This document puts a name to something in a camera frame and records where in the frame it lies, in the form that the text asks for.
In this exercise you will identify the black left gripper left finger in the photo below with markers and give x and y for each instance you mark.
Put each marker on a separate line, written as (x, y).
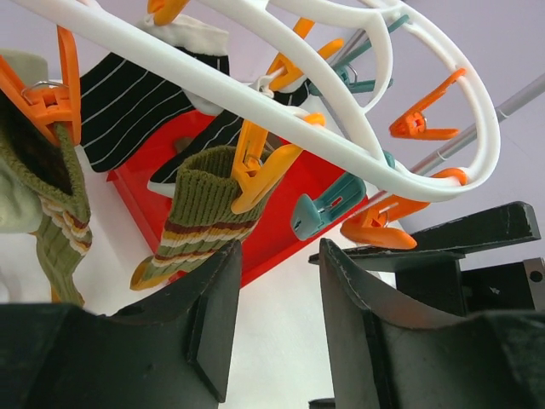
(172, 349)

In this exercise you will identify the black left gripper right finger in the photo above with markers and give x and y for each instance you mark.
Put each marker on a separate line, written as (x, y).
(388, 350)

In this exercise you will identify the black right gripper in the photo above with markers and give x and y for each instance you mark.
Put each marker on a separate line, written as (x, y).
(431, 272)

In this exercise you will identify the orange clothes peg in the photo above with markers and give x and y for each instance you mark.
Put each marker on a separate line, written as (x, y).
(255, 175)

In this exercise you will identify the olive green striped sock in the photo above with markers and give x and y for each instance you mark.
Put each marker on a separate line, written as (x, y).
(43, 193)

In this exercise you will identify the black white striped sock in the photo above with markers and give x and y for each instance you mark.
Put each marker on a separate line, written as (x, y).
(123, 104)

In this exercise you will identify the white round clip hanger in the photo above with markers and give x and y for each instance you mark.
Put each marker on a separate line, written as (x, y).
(355, 146)

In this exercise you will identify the teal clothes peg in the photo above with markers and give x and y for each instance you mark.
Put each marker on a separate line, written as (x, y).
(311, 216)

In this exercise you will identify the red plastic tray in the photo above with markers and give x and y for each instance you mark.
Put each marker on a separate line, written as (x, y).
(272, 240)

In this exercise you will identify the white metal drying rack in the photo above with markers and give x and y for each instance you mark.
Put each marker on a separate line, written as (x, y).
(503, 111)

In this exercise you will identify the brown beige striped sock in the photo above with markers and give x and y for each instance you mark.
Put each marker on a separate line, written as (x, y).
(183, 145)

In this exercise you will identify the orange peg at left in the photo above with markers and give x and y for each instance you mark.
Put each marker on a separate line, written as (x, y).
(46, 103)

